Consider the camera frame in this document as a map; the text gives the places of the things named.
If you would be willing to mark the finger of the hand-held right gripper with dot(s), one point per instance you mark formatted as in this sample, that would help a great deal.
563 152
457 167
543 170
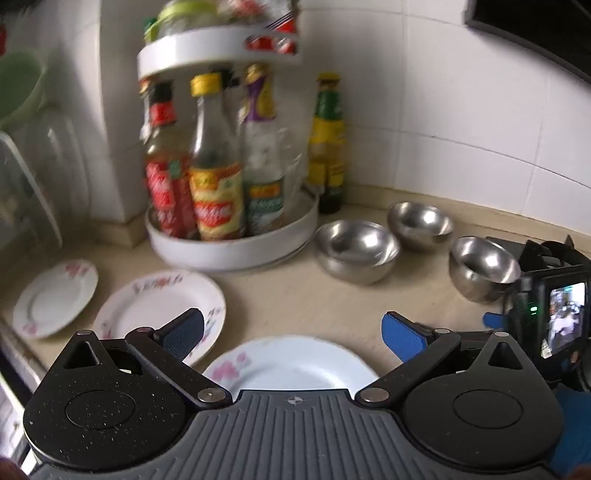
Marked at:
493 319

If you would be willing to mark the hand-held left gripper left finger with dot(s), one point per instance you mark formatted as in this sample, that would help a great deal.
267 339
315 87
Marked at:
187 330

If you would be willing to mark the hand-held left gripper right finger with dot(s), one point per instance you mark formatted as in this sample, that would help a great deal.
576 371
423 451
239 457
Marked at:
406 339

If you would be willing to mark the stainless steel bowl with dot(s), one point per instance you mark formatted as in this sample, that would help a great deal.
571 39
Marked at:
358 251
482 270
420 226

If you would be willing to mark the floral white plate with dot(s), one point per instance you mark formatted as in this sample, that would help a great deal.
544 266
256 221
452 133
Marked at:
53 300
152 304
295 369

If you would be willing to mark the person's right forearm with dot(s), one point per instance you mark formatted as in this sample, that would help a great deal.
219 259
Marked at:
572 429

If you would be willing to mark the white two-tier rotating rack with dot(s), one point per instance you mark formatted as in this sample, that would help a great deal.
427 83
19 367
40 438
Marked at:
221 254

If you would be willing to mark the red label sauce bottle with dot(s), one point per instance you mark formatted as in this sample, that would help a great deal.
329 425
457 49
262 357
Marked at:
166 184

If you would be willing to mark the yellow cap sauce bottle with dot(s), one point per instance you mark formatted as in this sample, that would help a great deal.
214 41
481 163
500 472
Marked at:
214 184

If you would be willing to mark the purple neck label clear bottle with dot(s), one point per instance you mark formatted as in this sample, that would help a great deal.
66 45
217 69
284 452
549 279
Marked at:
263 175

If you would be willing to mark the steel appliance edge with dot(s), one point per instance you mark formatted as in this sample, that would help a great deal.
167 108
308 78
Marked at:
14 378

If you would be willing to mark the clear dish rack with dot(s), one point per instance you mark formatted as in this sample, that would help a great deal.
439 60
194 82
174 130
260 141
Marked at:
23 194

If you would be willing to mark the green yellow label oil bottle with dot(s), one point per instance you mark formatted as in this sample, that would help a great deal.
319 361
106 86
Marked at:
328 138

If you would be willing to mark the black range hood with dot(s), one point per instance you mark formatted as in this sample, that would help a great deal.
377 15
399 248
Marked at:
545 32

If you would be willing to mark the green plastic bowl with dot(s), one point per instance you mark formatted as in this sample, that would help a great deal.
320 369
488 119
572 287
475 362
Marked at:
21 90

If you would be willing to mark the red-label jar upper shelf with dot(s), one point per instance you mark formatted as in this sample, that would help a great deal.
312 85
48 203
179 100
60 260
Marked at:
272 44

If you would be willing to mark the green lidded jar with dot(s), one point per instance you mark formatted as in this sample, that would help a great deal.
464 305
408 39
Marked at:
184 18

